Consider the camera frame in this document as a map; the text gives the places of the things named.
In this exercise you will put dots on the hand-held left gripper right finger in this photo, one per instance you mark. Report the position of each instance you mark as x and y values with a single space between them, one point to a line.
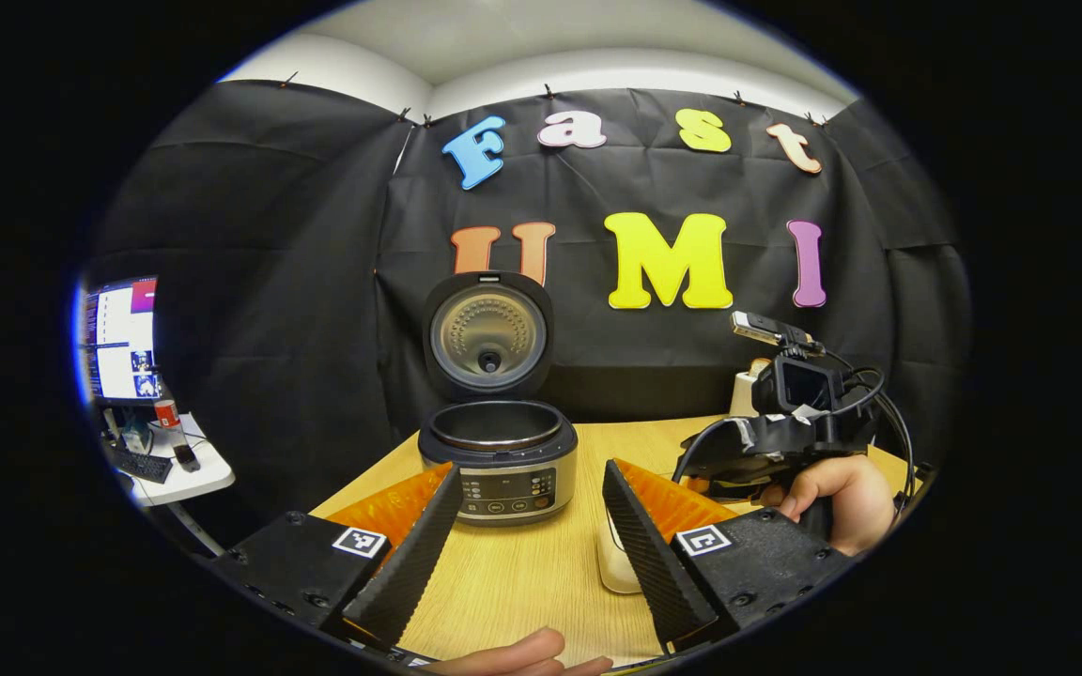
654 563

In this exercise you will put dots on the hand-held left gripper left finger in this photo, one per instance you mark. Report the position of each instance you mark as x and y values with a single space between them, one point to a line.
409 563

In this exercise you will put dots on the clear plastic rice container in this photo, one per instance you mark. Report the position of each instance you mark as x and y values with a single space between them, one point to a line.
618 563

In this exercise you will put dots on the dark grey rice cooker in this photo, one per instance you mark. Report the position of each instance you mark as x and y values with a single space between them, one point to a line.
494 451

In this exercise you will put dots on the white toaster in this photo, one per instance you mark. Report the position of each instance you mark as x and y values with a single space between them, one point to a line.
743 394

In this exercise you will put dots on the white side table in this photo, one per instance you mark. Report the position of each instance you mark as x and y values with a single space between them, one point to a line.
193 479

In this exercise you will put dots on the red label drink bottle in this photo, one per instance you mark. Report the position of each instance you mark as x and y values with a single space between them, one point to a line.
167 415

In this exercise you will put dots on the black keyboard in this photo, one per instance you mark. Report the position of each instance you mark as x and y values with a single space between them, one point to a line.
142 465

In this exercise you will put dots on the small pale green desk box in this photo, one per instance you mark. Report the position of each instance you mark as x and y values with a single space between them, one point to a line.
137 437

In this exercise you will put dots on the computer monitor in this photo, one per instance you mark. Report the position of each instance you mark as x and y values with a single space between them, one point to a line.
123 338

